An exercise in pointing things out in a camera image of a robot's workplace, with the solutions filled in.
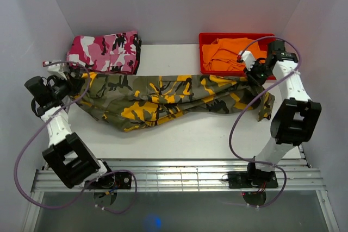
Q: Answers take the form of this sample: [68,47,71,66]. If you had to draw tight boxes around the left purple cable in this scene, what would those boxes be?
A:
[13,60,138,214]

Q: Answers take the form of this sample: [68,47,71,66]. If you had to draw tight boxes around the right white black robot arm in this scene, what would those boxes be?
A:
[236,40,322,189]

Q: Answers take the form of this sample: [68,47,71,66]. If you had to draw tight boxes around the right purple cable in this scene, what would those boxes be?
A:
[219,36,302,209]

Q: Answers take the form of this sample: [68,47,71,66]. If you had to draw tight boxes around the purple cable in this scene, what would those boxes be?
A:
[219,36,302,209]
[13,60,138,214]

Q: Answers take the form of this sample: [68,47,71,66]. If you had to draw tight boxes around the yellow camouflage trousers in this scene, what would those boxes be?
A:
[71,69,275,132]

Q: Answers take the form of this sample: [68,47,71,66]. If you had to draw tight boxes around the pink camouflage folded trousers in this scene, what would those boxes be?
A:
[66,30,142,75]

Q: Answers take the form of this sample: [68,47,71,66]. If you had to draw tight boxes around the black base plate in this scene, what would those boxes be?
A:
[227,171,278,189]
[90,172,132,190]

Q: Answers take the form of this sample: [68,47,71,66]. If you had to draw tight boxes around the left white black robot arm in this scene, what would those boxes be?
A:
[24,76,115,189]

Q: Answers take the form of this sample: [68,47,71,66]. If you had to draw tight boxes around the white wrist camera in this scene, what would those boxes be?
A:
[42,61,68,79]
[237,51,256,71]

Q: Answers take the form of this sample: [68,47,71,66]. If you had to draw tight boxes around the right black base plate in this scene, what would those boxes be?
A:
[227,171,278,189]

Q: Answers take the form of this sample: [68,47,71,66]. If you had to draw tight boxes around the red plastic bin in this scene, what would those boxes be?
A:
[198,32,278,80]

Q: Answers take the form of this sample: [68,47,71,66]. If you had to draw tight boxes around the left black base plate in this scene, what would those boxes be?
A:
[90,172,132,190]

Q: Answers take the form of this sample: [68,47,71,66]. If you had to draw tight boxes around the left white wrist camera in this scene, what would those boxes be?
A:
[42,61,68,79]

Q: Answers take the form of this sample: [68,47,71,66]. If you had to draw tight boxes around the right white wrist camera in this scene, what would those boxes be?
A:
[237,51,256,71]

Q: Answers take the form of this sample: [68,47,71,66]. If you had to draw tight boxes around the orange cloth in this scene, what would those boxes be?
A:
[201,37,269,73]

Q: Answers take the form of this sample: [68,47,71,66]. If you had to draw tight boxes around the aluminium rail frame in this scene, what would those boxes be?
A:
[23,134,339,232]

